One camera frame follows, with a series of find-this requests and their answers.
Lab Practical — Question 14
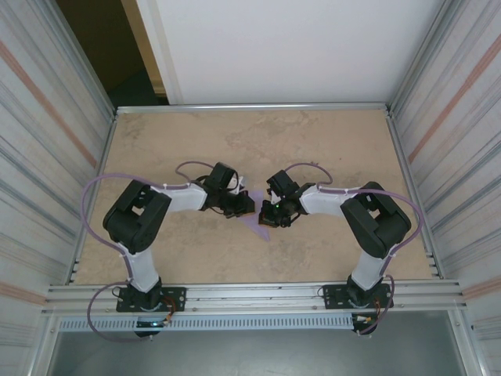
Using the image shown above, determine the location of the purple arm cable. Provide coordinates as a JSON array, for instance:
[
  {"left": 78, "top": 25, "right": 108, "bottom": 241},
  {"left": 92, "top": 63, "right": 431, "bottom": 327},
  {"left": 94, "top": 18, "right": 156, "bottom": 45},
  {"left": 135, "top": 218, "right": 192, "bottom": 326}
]
[
  {"left": 80, "top": 161, "right": 204, "bottom": 342},
  {"left": 283, "top": 162, "right": 426, "bottom": 337}
]

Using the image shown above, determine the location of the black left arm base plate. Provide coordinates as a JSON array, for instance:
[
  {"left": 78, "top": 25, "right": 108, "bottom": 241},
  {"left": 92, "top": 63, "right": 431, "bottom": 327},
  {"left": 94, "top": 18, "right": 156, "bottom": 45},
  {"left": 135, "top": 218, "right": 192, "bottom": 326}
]
[{"left": 116, "top": 287, "right": 187, "bottom": 313}]

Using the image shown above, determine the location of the aluminium corner post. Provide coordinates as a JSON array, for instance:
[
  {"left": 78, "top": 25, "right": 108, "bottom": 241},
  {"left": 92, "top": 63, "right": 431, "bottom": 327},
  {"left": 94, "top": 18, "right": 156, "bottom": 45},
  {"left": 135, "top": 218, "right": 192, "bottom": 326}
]
[
  {"left": 38, "top": 0, "right": 118, "bottom": 118},
  {"left": 389, "top": 0, "right": 463, "bottom": 113}
]

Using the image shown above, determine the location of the grey slotted cable duct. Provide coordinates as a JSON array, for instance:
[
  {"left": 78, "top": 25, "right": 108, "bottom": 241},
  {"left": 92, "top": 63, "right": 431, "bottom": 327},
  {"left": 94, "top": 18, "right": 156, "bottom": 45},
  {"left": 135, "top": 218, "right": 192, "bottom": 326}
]
[{"left": 58, "top": 315, "right": 355, "bottom": 332}]

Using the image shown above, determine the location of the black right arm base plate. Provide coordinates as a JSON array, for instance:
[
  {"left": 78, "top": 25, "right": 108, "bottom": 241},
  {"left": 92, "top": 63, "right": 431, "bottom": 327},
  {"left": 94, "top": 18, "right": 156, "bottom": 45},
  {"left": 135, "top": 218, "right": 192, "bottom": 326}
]
[{"left": 323, "top": 284, "right": 392, "bottom": 310}]

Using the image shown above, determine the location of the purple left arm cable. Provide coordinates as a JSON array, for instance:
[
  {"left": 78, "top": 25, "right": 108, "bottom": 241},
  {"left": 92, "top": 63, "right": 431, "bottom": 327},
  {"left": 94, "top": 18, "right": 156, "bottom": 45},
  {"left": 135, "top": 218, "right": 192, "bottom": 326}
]
[{"left": 80, "top": 161, "right": 204, "bottom": 342}]

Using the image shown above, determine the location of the wide aluminium mounting rail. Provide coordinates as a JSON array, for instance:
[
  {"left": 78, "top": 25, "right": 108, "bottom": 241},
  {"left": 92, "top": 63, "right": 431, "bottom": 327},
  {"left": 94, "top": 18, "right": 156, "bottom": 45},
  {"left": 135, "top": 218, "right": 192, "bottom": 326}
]
[{"left": 45, "top": 280, "right": 469, "bottom": 314}]

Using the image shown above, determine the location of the thin aluminium table edge rail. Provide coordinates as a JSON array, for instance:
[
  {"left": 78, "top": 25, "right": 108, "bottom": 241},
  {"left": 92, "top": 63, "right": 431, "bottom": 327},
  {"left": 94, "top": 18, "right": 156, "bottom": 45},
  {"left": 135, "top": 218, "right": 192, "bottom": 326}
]
[{"left": 115, "top": 102, "right": 392, "bottom": 115}]

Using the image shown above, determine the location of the aluminium side table rail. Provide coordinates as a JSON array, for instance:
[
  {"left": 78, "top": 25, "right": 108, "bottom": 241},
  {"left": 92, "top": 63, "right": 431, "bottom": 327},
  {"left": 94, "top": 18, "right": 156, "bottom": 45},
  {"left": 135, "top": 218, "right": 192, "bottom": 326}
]
[
  {"left": 387, "top": 111, "right": 445, "bottom": 280},
  {"left": 70, "top": 111, "right": 118, "bottom": 285}
]

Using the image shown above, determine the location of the black base controller board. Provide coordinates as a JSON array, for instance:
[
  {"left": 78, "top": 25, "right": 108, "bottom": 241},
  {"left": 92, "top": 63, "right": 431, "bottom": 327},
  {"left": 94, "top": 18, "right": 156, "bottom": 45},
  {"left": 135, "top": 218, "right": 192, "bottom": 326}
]
[
  {"left": 351, "top": 313, "right": 379, "bottom": 337},
  {"left": 134, "top": 317, "right": 173, "bottom": 338}
]

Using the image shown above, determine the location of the grey metal shelf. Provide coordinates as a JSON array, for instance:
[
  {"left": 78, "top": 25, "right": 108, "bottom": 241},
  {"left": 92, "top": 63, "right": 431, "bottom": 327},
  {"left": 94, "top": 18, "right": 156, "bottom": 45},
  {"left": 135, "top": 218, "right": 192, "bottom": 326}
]
[{"left": 50, "top": 331, "right": 467, "bottom": 376}]

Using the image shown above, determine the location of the white door frame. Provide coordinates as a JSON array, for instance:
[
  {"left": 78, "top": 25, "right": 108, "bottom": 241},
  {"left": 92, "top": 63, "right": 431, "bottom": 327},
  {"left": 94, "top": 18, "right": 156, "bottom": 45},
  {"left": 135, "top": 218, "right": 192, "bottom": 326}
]
[{"left": 121, "top": 0, "right": 185, "bottom": 106}]

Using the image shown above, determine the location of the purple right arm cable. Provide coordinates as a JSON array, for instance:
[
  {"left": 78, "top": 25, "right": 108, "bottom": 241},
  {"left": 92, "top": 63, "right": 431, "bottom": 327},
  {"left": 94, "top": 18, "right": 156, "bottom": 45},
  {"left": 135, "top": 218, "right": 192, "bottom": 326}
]
[{"left": 283, "top": 162, "right": 426, "bottom": 337}]

